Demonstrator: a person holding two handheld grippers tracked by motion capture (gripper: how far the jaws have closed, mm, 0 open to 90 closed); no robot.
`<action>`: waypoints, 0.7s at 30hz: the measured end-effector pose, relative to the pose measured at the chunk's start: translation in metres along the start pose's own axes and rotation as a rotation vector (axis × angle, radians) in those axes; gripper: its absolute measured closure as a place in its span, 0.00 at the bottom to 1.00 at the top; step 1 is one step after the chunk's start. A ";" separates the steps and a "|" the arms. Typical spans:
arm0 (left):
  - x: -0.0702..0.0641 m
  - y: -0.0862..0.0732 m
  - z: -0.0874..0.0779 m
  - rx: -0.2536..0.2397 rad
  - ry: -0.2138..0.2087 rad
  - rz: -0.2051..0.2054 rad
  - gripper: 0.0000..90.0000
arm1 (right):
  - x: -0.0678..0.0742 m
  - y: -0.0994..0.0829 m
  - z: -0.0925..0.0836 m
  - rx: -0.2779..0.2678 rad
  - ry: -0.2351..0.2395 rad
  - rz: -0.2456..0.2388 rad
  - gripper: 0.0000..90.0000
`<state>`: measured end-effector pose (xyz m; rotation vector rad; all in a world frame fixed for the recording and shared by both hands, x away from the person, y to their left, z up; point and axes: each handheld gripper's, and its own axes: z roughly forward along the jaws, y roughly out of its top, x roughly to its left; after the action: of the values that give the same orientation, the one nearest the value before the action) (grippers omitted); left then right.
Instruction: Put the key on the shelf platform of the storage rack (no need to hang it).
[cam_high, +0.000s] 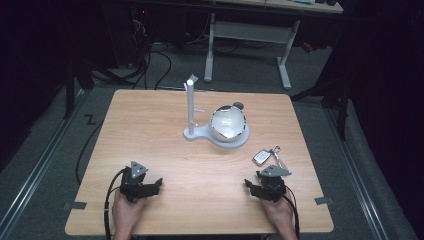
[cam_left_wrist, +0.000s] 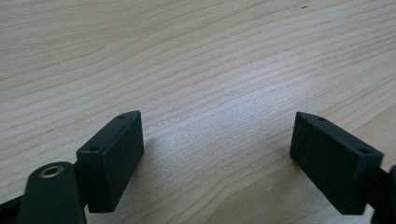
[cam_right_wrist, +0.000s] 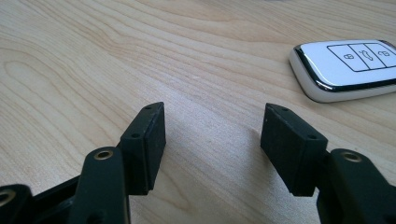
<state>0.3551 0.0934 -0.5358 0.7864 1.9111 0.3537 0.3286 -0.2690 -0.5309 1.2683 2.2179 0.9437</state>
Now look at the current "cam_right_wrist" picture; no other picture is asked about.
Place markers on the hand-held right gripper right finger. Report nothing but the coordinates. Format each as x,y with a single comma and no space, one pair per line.
291,149

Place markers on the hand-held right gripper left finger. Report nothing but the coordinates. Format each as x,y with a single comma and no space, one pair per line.
141,149

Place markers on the white car key fob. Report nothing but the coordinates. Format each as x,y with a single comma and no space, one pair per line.
336,71

